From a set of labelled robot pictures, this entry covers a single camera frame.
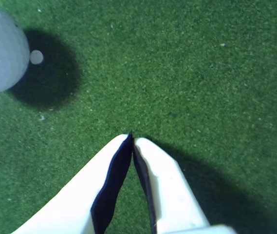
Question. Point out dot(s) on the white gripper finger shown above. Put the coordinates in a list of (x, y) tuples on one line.
[(79, 195), (167, 190)]

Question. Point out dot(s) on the long green artificial turf mat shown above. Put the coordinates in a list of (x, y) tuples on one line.
[(177, 73)]

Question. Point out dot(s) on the small white round marker dot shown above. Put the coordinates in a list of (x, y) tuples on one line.
[(36, 57)]

